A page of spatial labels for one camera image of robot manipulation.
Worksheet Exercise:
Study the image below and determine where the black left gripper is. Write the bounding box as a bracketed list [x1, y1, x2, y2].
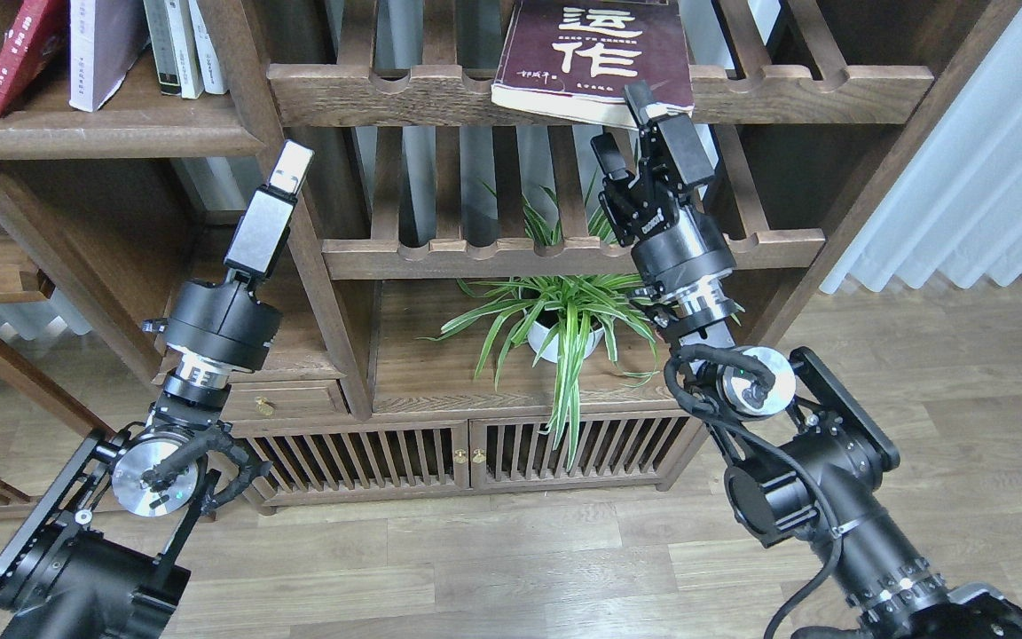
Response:
[143, 140, 315, 371]

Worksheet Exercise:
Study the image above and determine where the green spider plant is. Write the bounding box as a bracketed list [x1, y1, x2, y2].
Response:
[423, 169, 744, 471]

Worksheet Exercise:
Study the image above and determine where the white plant pot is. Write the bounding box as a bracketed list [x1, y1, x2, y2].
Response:
[528, 322, 604, 364]

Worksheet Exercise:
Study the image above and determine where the white upright book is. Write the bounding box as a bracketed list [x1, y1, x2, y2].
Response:
[188, 0, 228, 96]
[143, 0, 203, 99]

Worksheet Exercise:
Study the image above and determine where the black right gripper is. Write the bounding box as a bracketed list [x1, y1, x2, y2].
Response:
[591, 82, 735, 298]

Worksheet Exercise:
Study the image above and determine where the red paperback book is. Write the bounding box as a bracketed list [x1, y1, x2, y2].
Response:
[0, 1, 69, 118]

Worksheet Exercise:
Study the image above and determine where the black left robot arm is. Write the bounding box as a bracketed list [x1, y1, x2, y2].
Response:
[0, 141, 315, 638]

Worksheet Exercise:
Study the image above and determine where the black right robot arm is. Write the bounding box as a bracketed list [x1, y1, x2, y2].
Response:
[593, 82, 1022, 638]

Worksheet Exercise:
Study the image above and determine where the white pleated curtain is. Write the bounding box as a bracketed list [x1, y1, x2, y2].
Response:
[821, 8, 1022, 294]

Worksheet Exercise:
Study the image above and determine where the large maroon book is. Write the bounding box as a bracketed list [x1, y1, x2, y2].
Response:
[491, 1, 695, 127]

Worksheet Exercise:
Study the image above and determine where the dark wooden bookshelf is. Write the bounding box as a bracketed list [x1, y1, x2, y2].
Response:
[0, 1, 1021, 514]

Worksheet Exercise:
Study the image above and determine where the white lavender paperback book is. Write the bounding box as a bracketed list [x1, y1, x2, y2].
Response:
[68, 0, 149, 112]

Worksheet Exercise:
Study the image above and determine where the brass drawer knob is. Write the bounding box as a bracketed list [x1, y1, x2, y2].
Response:
[256, 397, 276, 417]

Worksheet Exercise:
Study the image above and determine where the white upright book left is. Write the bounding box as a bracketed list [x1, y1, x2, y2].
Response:
[143, 0, 203, 99]

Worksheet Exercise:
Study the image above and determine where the white upright book right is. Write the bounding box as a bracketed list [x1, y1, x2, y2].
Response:
[188, 0, 228, 96]

